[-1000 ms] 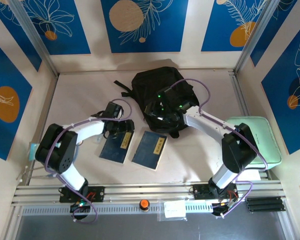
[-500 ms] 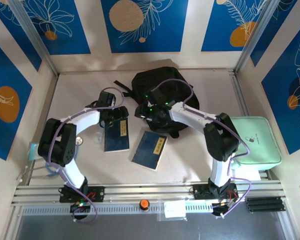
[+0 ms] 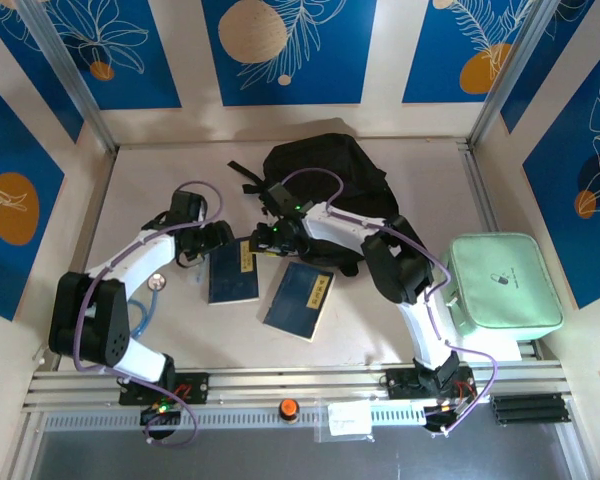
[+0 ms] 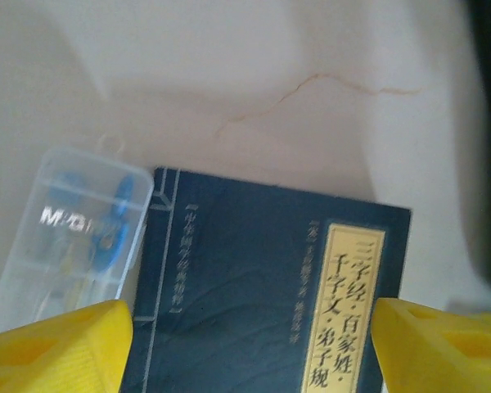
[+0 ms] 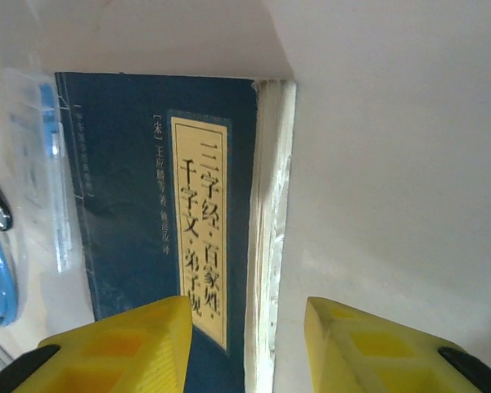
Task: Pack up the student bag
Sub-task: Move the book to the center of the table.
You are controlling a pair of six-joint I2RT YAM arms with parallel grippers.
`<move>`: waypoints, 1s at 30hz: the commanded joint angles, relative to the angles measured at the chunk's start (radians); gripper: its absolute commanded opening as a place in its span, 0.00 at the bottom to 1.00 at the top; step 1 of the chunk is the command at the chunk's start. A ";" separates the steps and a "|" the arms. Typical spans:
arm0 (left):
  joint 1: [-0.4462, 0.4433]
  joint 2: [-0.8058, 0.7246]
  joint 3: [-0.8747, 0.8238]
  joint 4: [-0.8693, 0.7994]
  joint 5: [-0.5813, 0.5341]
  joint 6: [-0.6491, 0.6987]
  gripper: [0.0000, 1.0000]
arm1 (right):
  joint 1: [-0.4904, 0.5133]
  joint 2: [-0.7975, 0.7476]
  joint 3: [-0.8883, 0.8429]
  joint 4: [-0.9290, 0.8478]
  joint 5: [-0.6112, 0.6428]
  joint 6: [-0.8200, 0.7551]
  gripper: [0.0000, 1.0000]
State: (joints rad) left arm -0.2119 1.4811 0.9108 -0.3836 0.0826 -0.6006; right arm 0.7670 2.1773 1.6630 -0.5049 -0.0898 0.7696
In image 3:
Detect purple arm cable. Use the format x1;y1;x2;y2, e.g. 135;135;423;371
279;167;499;436
74;180;226;449

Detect mint green zip case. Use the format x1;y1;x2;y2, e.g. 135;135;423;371
439;233;565;344

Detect blue poster white leaf outline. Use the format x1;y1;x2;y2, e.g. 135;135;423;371
499;0;600;135

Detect aluminium front rail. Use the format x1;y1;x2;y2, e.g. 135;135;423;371
22;367;574;414

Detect blue tube stethoscope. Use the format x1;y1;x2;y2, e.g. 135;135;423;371
32;273;169;364

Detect blue poster white fern drawing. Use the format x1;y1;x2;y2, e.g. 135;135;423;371
402;0;549;105

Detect aluminium corner post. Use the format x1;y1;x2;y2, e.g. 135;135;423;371
17;0;119;154
467;0;564;146

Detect grey slotted cable duct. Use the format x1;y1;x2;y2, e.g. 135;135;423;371
44;403;426;432

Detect blue poster dark circle leaves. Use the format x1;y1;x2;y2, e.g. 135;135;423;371
522;34;600;311

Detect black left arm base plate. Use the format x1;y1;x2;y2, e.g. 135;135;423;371
118;372;210;406

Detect black ribbed block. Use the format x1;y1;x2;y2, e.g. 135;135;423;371
492;393;569;426

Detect clear bag with paper label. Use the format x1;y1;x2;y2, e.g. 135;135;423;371
313;399;376;444

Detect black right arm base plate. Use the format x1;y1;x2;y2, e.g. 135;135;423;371
387;367;476;401

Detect black controller board mount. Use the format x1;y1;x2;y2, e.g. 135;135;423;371
139;402;184;427
423;399;469;431

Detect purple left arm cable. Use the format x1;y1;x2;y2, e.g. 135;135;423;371
74;180;226;449

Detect dark blue yellow-label book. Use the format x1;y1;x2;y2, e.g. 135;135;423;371
262;260;336;344
208;238;260;306

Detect black backpack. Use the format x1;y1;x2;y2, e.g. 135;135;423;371
228;132;401;277

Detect blue poster narrow strip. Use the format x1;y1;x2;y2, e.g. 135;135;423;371
0;0;85;145

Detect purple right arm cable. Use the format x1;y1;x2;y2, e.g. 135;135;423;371
279;167;499;436

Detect blue poster white lily drawing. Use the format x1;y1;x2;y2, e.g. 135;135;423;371
29;0;182;111

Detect blue poster beige circle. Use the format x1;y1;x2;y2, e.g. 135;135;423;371
202;0;379;107

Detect blue poster large orange circle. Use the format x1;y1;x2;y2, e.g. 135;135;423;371
0;69;66;321

